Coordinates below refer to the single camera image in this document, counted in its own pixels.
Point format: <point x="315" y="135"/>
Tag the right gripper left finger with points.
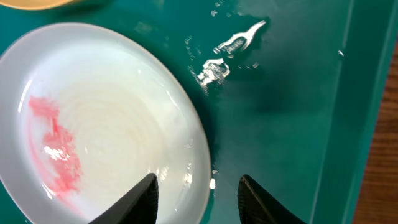
<point x="137" y="206"/>

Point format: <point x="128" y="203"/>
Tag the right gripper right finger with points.
<point x="258" y="206"/>

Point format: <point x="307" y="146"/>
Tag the light blue plate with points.
<point x="86" y="113"/>

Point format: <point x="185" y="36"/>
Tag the teal plastic tray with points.
<point x="288" y="91"/>

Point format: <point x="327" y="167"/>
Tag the upper yellow-green plate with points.
<point x="35" y="5"/>

